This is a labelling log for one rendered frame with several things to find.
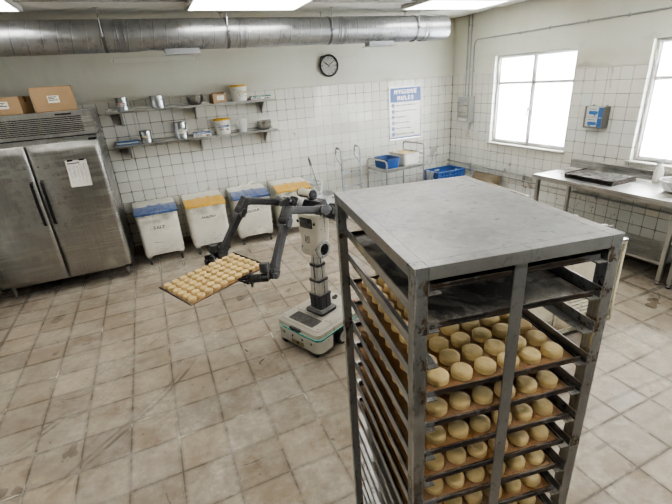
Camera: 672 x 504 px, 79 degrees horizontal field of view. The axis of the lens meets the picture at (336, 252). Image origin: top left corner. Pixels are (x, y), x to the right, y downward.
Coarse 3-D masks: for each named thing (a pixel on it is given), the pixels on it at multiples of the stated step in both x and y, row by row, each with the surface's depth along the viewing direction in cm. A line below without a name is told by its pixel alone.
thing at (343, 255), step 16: (336, 192) 134; (336, 208) 135; (336, 224) 138; (352, 336) 154; (352, 352) 156; (352, 368) 159; (352, 384) 162; (352, 400) 165; (352, 416) 168; (352, 432) 172; (352, 448) 177
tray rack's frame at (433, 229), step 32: (352, 192) 133; (384, 192) 130; (416, 192) 128; (448, 192) 125; (480, 192) 123; (512, 192) 120; (384, 224) 102; (416, 224) 100; (448, 224) 99; (480, 224) 97; (512, 224) 96; (544, 224) 94; (576, 224) 93; (416, 256) 83; (448, 256) 82; (480, 256) 80; (512, 256) 82; (544, 256) 84; (416, 288) 79; (512, 288) 86; (608, 288) 91; (416, 320) 81; (512, 320) 89; (416, 352) 84; (512, 352) 92; (416, 384) 88; (512, 384) 96; (416, 416) 91; (576, 416) 105; (416, 448) 95; (576, 448) 110; (416, 480) 99
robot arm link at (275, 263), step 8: (280, 224) 279; (288, 224) 276; (280, 232) 277; (280, 240) 276; (280, 248) 276; (272, 256) 276; (280, 256) 277; (272, 264) 274; (280, 264) 277; (272, 272) 272
